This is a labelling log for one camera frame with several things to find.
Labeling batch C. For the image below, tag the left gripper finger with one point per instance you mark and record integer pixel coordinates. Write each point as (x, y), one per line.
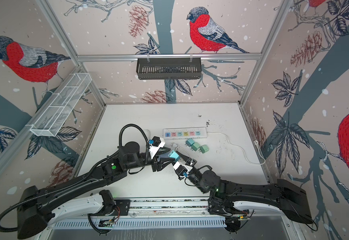
(164, 157)
(162, 165)

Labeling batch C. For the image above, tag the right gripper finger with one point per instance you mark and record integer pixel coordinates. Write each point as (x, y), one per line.
(190, 162)
(181, 169)

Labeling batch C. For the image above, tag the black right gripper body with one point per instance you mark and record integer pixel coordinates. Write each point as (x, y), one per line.
(196, 176)

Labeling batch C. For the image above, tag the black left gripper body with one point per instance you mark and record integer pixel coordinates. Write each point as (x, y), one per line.
(155, 163)

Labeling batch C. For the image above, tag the light teal charger plug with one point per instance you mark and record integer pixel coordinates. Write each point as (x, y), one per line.
(174, 155)

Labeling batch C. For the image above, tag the green charger plug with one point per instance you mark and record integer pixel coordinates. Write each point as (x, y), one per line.
(195, 146)
(204, 149)

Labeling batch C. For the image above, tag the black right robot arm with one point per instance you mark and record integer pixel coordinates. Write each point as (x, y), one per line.
(286, 197)

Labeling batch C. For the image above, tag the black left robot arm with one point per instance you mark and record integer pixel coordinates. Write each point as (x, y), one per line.
(40, 207)

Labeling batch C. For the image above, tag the dark teal charger plug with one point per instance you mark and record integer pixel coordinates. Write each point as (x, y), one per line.
(189, 142)

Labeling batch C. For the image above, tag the white multicolour power strip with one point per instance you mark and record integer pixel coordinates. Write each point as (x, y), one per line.
(185, 133)

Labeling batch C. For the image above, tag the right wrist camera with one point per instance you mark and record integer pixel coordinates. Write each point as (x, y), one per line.
(181, 176)

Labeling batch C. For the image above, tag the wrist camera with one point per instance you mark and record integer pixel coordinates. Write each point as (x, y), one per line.
(155, 144)
(181, 176)

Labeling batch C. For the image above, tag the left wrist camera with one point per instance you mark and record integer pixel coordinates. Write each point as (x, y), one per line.
(155, 144)

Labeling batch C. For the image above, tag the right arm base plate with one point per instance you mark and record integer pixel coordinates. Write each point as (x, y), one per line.
(223, 207)

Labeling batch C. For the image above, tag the aluminium front rail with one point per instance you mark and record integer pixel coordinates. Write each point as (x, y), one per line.
(142, 207)

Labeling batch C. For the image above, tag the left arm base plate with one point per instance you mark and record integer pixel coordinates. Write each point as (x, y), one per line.
(113, 208)

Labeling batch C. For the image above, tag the black wire basket shelf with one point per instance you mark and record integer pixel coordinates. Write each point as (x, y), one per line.
(169, 69)

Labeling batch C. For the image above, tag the white wire mesh shelf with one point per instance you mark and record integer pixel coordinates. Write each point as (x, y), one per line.
(63, 102)

